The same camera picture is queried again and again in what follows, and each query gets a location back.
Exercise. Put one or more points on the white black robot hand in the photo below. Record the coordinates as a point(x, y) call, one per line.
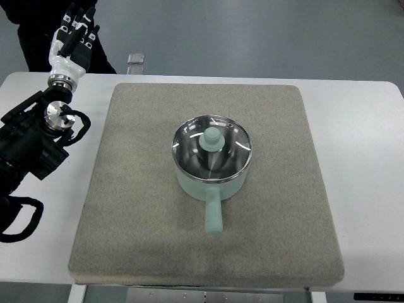
point(71, 47)

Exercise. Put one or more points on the glass lid with mint knob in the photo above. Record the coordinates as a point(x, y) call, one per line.
point(212, 149)

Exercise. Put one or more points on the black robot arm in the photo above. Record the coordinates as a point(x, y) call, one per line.
point(34, 136)

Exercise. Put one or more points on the person in black clothes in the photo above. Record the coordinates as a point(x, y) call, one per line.
point(37, 21)

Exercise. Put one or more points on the grey felt mat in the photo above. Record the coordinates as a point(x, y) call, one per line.
point(148, 220)

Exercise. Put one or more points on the mint green saucepan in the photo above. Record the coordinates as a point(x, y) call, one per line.
point(212, 192)

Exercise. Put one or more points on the black control panel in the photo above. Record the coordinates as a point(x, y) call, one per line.
point(378, 297)

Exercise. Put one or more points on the metal bracket under table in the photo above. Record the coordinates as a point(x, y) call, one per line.
point(173, 295)

